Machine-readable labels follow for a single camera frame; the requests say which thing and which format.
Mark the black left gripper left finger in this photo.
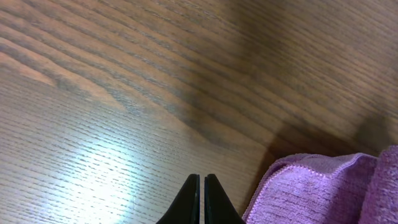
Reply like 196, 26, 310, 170
157, 174, 200, 224

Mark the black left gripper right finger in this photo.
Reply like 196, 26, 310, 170
205, 174, 245, 224

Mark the purple microfiber cloth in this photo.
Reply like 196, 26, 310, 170
243, 146, 397, 223

